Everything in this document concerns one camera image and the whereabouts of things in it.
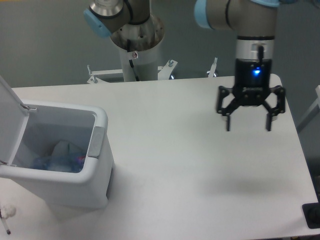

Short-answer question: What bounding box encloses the white trash can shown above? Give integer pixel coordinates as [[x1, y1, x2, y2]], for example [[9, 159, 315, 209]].
[[0, 100, 114, 209]]

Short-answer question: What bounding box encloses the clear plastic bag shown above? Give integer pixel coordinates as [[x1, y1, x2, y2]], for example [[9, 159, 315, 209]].
[[51, 140, 85, 157]]

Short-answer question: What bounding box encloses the black clamp mount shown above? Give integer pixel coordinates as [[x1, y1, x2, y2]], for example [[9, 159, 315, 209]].
[[302, 202, 320, 229]]

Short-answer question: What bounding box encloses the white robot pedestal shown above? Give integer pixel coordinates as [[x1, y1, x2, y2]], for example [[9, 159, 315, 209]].
[[109, 14, 166, 82]]

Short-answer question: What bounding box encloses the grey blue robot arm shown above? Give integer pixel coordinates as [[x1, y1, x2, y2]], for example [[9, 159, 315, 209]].
[[83, 0, 286, 131]]

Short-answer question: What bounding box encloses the clear blue plastic bottle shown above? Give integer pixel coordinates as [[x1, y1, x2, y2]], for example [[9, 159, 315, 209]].
[[30, 153, 86, 173]]

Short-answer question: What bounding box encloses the white crumpled tissue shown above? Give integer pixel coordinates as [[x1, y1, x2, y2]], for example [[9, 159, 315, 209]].
[[1, 204, 17, 219]]

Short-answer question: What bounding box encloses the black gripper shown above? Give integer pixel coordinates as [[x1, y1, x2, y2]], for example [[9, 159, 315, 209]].
[[216, 57, 287, 132]]

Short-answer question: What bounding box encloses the white frame at right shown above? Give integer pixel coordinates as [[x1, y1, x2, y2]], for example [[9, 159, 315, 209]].
[[296, 85, 320, 134]]

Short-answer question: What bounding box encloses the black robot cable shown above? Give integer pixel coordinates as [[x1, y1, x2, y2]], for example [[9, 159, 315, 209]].
[[126, 38, 141, 82]]

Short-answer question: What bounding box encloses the white pedestal base frame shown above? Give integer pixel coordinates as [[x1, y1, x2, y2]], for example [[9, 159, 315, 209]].
[[87, 57, 218, 84]]

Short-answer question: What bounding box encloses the white trash can lid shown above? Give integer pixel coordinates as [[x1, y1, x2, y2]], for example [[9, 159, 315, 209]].
[[0, 77, 37, 165]]

